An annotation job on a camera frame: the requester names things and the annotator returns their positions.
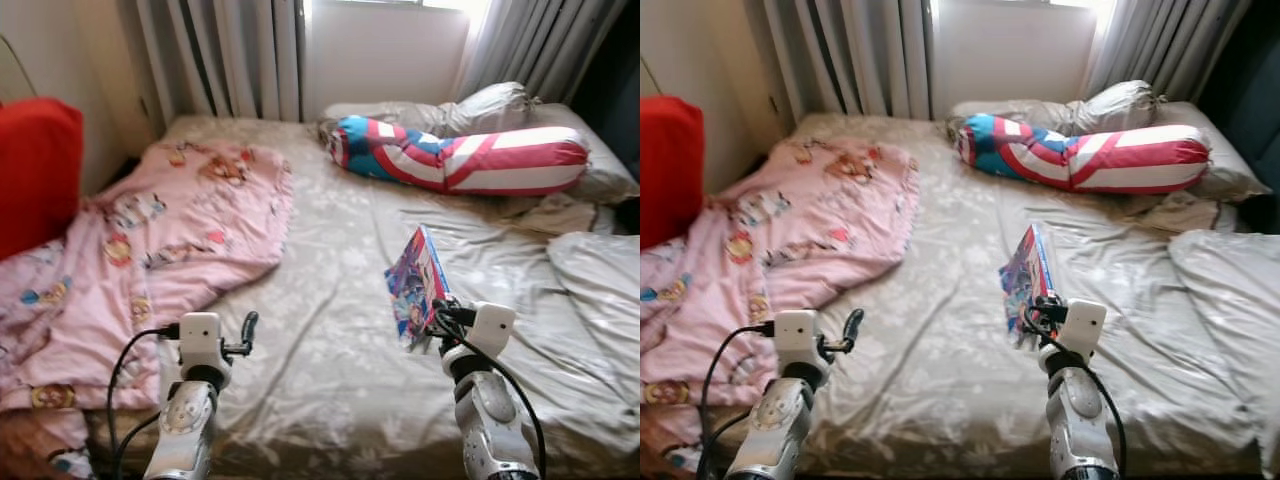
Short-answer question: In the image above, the colourful comic book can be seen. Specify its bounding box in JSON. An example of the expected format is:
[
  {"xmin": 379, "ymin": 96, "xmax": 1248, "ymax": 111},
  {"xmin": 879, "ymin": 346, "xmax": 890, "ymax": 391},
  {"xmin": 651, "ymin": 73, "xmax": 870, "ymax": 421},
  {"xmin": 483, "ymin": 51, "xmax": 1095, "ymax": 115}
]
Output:
[
  {"xmin": 385, "ymin": 225, "xmax": 451, "ymax": 351},
  {"xmin": 998, "ymin": 222, "xmax": 1059, "ymax": 349}
]

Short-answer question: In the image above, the pink cartoon print blanket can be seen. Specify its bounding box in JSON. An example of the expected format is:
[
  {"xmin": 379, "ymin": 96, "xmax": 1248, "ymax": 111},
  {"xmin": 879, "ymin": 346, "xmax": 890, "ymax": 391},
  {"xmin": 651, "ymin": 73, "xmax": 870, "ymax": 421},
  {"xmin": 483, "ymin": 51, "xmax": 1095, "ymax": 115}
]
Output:
[
  {"xmin": 0, "ymin": 138, "xmax": 294, "ymax": 479},
  {"xmin": 640, "ymin": 138, "xmax": 919, "ymax": 473}
]

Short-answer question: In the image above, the thick red bolster pillow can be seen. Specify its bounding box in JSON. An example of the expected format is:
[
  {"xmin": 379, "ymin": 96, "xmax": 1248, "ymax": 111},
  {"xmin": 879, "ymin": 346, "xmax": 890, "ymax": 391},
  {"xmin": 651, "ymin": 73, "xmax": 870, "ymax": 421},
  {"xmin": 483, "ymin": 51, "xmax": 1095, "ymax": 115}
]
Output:
[
  {"xmin": 0, "ymin": 97, "xmax": 85, "ymax": 261},
  {"xmin": 640, "ymin": 95, "xmax": 706, "ymax": 251}
]

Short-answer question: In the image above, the bed with grey floral sheet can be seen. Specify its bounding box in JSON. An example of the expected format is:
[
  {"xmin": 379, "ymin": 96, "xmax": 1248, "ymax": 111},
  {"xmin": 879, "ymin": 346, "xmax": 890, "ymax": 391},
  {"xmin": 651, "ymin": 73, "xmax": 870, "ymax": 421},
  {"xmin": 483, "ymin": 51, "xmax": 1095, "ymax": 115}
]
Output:
[
  {"xmin": 715, "ymin": 110, "xmax": 1266, "ymax": 479},
  {"xmin": 85, "ymin": 112, "xmax": 641, "ymax": 479}
]

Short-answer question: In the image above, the blue red striped star bolster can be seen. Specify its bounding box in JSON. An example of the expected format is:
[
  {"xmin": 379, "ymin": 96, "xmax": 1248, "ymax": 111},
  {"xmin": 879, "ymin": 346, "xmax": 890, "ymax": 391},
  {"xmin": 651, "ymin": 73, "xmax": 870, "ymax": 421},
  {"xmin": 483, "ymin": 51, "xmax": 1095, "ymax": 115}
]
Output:
[
  {"xmin": 328, "ymin": 114, "xmax": 591, "ymax": 196},
  {"xmin": 955, "ymin": 113, "xmax": 1211, "ymax": 194}
]

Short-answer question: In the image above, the grey floral pillow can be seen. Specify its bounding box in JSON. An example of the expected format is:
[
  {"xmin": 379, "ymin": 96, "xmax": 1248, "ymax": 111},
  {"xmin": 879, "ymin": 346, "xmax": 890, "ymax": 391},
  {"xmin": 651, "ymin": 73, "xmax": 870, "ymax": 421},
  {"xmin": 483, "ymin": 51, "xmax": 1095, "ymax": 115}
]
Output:
[
  {"xmin": 945, "ymin": 98, "xmax": 1273, "ymax": 204},
  {"xmin": 320, "ymin": 98, "xmax": 641, "ymax": 206}
]

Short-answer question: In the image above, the shiny grey bunched pillow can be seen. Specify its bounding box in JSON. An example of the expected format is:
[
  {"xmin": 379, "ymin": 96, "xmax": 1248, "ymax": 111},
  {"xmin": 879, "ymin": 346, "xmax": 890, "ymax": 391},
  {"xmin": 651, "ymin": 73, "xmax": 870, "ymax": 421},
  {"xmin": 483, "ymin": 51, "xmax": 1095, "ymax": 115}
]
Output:
[
  {"xmin": 440, "ymin": 82, "xmax": 541, "ymax": 138},
  {"xmin": 1070, "ymin": 80, "xmax": 1166, "ymax": 136}
]

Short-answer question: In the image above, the grey striped curtain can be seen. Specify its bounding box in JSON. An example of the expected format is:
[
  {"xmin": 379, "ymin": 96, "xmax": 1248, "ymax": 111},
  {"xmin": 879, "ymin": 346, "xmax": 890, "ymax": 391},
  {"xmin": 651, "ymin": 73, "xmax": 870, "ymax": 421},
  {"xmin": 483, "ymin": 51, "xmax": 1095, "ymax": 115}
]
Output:
[
  {"xmin": 1085, "ymin": 0, "xmax": 1251, "ymax": 101},
  {"xmin": 455, "ymin": 0, "xmax": 631, "ymax": 106},
  {"xmin": 135, "ymin": 0, "xmax": 306, "ymax": 123},
  {"xmin": 765, "ymin": 0, "xmax": 936, "ymax": 123}
]

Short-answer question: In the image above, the dark furniture piece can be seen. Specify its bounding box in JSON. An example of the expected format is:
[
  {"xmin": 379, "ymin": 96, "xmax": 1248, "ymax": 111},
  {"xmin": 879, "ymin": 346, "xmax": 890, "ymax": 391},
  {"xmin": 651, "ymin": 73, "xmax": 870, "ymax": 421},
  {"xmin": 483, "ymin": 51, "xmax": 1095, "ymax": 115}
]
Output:
[
  {"xmin": 575, "ymin": 0, "xmax": 641, "ymax": 126},
  {"xmin": 1195, "ymin": 0, "xmax": 1280, "ymax": 236}
]

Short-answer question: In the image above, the bright window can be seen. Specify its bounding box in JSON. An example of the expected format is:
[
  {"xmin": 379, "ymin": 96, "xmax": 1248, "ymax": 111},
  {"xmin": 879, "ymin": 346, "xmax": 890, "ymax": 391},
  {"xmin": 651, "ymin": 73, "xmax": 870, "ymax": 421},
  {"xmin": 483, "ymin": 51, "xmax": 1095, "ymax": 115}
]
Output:
[
  {"xmin": 305, "ymin": 0, "xmax": 493, "ymax": 13},
  {"xmin": 935, "ymin": 0, "xmax": 1116, "ymax": 11}
]

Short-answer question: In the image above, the beige headboard with gold trim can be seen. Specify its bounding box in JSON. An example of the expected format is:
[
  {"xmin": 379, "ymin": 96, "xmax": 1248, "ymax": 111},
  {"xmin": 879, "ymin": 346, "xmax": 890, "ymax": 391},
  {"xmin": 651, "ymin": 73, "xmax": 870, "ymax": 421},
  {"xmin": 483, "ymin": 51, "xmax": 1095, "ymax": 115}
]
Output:
[{"xmin": 0, "ymin": 35, "xmax": 39, "ymax": 101}]

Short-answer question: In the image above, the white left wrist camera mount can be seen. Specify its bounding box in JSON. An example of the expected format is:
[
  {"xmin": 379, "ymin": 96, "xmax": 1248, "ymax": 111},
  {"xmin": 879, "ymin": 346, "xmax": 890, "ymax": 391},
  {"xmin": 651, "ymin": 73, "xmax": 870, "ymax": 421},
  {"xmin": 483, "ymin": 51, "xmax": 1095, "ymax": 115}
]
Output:
[
  {"xmin": 775, "ymin": 309, "xmax": 821, "ymax": 369},
  {"xmin": 178, "ymin": 312, "xmax": 223, "ymax": 373}
]

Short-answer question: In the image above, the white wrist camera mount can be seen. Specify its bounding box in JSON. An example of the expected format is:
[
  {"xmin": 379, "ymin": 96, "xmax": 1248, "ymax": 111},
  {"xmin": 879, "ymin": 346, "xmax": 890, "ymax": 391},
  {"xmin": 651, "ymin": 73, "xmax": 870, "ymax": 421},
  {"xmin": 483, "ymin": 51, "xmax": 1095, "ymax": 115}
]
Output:
[
  {"xmin": 775, "ymin": 309, "xmax": 821, "ymax": 369},
  {"xmin": 178, "ymin": 312, "xmax": 223, "ymax": 373},
  {"xmin": 468, "ymin": 302, "xmax": 517, "ymax": 361},
  {"xmin": 1062, "ymin": 298, "xmax": 1109, "ymax": 361}
]

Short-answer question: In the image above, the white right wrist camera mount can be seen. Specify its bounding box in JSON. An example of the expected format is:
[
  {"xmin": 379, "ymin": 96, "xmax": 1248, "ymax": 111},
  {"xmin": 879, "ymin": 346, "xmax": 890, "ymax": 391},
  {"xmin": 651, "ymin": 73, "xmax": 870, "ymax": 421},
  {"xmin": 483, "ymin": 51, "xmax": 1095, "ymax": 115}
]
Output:
[
  {"xmin": 468, "ymin": 302, "xmax": 517, "ymax": 361},
  {"xmin": 1062, "ymin": 298, "xmax": 1109, "ymax": 361}
]

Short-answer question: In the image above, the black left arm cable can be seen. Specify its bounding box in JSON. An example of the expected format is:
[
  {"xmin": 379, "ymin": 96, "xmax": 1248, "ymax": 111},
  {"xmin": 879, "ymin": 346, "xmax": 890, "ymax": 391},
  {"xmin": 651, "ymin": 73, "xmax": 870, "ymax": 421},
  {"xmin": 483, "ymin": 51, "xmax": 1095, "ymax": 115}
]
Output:
[
  {"xmin": 697, "ymin": 320, "xmax": 779, "ymax": 480},
  {"xmin": 107, "ymin": 322, "xmax": 181, "ymax": 480}
]

